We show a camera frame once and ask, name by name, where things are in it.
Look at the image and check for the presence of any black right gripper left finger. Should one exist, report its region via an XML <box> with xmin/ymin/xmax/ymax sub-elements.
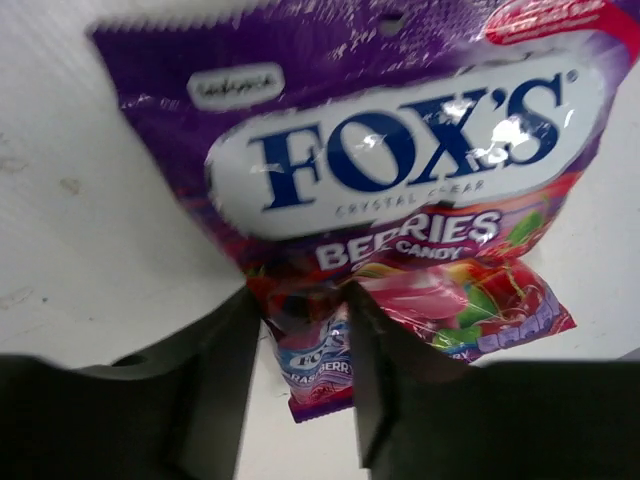
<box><xmin>1</xmin><ymin>289</ymin><xmax>261</xmax><ymax>479</ymax></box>

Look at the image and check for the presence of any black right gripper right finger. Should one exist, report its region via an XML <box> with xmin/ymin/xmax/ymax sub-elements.
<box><xmin>344</xmin><ymin>283</ymin><xmax>639</xmax><ymax>479</ymax></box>

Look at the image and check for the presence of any purple Fox's berries candy bag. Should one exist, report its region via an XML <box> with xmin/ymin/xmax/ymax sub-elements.
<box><xmin>90</xmin><ymin>1</ymin><xmax>639</xmax><ymax>422</ymax></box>

